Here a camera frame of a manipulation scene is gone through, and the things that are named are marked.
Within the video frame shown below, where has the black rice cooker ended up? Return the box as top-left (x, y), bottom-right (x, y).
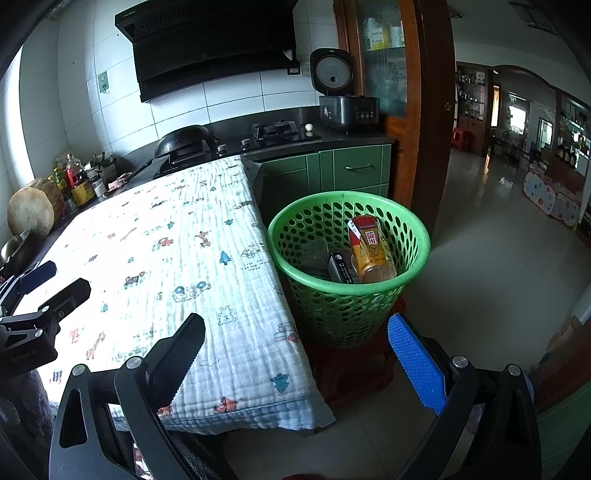
top-left (309, 47), bottom-right (380, 136)

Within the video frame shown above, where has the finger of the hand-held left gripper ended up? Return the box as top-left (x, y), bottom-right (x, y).
top-left (0, 261), bottom-right (57, 315)
top-left (39, 278), bottom-right (92, 325)

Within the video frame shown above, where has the orange red packet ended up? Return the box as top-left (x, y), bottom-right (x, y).
top-left (347, 215), bottom-right (398, 284)

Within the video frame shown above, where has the printed white blanket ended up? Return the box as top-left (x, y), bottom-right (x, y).
top-left (34, 154), bottom-right (337, 437)

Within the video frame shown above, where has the black wok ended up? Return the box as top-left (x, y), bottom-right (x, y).
top-left (131, 124), bottom-right (221, 178)

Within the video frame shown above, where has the utensil holder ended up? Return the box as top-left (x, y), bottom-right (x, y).
top-left (90, 151), bottom-right (118, 178)

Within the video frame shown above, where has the metal bowl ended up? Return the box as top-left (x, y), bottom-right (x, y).
top-left (0, 229), bottom-right (33, 274)

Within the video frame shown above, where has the black range hood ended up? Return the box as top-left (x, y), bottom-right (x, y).
top-left (115, 0), bottom-right (298, 103)

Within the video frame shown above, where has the green plastic basket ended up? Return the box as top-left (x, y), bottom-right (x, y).
top-left (268, 190), bottom-right (431, 348)

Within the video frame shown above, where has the black gas stove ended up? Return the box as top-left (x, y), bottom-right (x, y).
top-left (152, 119), bottom-right (324, 180)

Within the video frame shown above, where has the yellow label sauce bottle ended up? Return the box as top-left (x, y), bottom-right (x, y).
top-left (71, 181), bottom-right (97, 207)

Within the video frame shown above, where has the black snack packet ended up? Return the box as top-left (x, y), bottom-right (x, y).
top-left (328, 250), bottom-right (361, 283)

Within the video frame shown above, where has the colourful play fence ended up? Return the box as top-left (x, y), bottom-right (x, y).
top-left (522, 166), bottom-right (585, 228)

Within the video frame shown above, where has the round wooden cutting board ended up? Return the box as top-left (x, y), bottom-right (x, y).
top-left (8, 178), bottom-right (65, 237)

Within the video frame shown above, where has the red plastic stool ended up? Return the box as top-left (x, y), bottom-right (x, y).
top-left (450, 128), bottom-right (475, 152)
top-left (281, 295), bottom-right (409, 408)

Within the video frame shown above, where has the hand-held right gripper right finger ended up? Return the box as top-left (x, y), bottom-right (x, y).
top-left (387, 313), bottom-right (542, 480)

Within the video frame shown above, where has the wooden glass cabinet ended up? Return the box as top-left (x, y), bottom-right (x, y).
top-left (333, 0), bottom-right (458, 228)

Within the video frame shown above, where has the green kitchen cabinet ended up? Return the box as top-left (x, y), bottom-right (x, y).
top-left (252, 144), bottom-right (393, 217)

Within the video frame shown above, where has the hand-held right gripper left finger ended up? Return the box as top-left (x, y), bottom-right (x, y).
top-left (48, 313), bottom-right (206, 480)

